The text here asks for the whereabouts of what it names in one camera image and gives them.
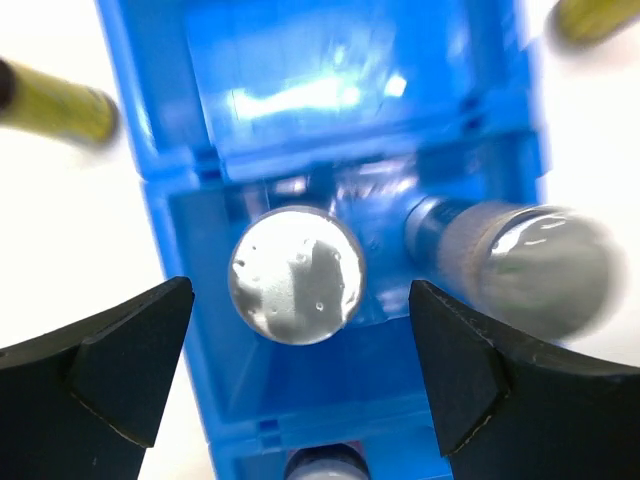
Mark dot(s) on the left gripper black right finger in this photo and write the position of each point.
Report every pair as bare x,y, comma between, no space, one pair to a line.
506,405

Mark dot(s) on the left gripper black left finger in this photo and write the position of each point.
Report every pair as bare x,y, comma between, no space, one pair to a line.
86,401

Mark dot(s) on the silver-lid shaker blue label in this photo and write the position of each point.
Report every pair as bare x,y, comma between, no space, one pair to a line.
545,270

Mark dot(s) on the white-lid spice jar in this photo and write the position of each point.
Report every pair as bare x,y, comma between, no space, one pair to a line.
336,461

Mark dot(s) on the yellow oil bottle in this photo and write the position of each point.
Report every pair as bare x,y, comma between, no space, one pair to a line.
587,23
52,107

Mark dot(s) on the blue bin middle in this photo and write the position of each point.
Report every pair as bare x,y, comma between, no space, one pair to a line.
254,393

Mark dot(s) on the blue bin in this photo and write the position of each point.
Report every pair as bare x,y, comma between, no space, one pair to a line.
259,88
254,393
405,454

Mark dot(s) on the blue bin near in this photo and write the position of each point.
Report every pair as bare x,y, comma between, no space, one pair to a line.
405,454

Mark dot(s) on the blue bin far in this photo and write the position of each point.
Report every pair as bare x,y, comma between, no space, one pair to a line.
259,88

